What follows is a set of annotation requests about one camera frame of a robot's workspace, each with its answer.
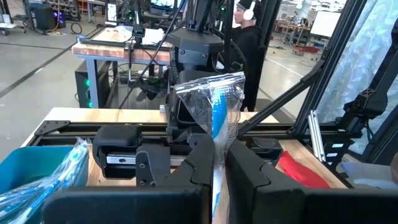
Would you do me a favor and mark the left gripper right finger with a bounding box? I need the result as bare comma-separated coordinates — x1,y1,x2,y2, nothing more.
226,138,398,224

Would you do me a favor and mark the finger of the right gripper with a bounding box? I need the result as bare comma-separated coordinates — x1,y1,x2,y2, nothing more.
135,143,172,188

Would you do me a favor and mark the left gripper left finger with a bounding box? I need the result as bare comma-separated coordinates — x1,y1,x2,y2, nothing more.
42,136,216,224

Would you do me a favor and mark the blue toothbrush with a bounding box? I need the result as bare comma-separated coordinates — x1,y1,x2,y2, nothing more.
170,71,246,224
18,138,91,224
0,182,44,218

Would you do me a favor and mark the red cloth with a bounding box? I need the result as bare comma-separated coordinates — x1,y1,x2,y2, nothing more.
277,151,331,189

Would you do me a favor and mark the black computer with green lights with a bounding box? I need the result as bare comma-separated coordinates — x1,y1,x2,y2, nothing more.
74,60,112,109

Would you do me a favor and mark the wooden table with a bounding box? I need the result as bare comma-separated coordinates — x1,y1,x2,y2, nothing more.
71,26,175,110

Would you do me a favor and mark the teal plastic bin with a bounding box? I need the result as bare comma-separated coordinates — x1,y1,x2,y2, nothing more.
0,146,90,224

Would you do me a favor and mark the white box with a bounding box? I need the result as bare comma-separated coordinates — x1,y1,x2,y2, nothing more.
141,27,165,47

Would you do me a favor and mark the black computer tower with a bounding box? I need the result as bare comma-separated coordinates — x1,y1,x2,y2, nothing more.
30,3,67,31

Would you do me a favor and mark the person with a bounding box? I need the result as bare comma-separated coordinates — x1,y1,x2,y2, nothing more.
231,0,266,113

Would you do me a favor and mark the patterned translucent curtain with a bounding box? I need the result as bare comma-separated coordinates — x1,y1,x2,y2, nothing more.
315,0,398,155

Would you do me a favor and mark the white board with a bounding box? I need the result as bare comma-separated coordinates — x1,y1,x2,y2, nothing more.
310,11,342,39

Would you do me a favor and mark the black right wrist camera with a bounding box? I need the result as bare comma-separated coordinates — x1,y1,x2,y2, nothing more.
167,91,208,128

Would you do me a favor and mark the silver metal bracket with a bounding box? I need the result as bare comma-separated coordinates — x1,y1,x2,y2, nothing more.
307,110,327,162

